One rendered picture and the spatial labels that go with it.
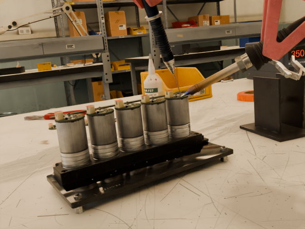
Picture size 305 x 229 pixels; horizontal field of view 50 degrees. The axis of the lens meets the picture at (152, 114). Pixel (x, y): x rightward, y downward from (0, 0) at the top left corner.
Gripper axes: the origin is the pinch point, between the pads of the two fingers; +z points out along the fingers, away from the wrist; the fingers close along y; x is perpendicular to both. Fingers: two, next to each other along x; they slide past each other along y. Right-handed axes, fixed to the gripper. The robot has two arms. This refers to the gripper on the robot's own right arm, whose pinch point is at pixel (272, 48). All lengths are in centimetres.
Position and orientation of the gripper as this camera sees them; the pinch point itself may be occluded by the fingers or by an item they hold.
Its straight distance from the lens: 32.6
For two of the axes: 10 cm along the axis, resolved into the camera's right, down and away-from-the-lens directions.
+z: -3.8, 8.8, 2.8
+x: 9.0, 4.3, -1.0
